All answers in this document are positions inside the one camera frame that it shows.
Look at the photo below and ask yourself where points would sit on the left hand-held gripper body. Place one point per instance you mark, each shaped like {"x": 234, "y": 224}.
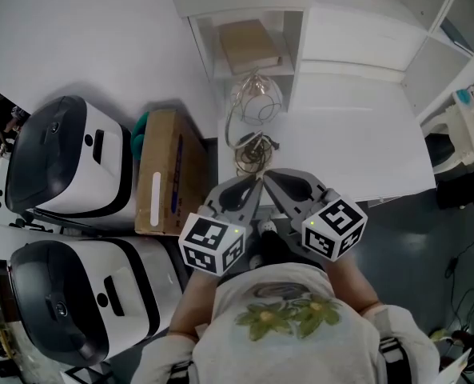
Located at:
{"x": 208, "y": 230}

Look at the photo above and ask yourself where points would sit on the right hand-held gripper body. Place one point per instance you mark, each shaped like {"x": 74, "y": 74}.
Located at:
{"x": 340, "y": 218}

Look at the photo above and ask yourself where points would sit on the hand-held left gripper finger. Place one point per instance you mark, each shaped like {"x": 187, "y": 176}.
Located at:
{"x": 250, "y": 206}
{"x": 224, "y": 186}

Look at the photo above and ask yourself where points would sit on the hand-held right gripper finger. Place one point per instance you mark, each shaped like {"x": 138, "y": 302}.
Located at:
{"x": 286, "y": 202}
{"x": 314, "y": 184}

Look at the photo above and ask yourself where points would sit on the gold desk lamp white globe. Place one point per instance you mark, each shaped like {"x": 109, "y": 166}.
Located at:
{"x": 256, "y": 102}

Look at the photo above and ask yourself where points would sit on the person's left forearm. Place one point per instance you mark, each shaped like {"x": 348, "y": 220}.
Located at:
{"x": 192, "y": 306}

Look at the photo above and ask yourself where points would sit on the person's right forearm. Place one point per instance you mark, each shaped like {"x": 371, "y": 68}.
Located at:
{"x": 352, "y": 286}

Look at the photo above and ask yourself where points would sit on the white table top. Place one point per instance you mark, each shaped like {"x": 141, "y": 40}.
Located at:
{"x": 360, "y": 154}

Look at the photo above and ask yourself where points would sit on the white perforated shoe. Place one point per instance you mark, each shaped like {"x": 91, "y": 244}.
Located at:
{"x": 255, "y": 261}
{"x": 268, "y": 225}

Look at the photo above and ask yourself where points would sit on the brown cardboard box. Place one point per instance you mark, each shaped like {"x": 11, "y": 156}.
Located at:
{"x": 160, "y": 154}

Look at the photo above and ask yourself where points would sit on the black and white robot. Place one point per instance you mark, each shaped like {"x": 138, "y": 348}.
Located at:
{"x": 140, "y": 278}
{"x": 104, "y": 174}

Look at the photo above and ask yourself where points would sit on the teal round object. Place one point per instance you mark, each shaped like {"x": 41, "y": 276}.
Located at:
{"x": 138, "y": 134}

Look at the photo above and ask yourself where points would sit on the white flower print shirt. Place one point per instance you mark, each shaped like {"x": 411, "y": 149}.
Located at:
{"x": 284, "y": 354}

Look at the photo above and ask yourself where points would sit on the tan book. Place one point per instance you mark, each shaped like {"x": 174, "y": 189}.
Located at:
{"x": 248, "y": 42}

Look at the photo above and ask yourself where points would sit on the dark flat book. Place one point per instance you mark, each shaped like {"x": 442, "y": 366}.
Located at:
{"x": 456, "y": 34}

